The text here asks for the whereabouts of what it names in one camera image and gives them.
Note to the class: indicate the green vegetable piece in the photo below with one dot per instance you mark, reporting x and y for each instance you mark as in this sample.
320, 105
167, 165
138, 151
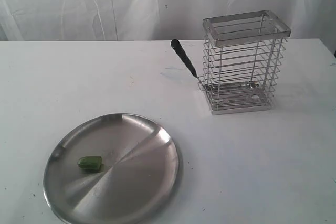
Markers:
92, 163

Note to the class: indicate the white backdrop curtain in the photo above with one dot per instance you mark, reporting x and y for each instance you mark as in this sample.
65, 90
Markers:
24, 20

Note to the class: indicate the metal wire utensil rack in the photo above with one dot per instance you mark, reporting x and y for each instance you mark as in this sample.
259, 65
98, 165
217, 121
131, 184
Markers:
241, 61

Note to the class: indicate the black handled kitchen knife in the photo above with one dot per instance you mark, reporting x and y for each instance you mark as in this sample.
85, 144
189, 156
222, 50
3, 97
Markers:
176, 46

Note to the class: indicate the round stainless steel plate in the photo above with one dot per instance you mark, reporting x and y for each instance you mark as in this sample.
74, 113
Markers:
138, 176

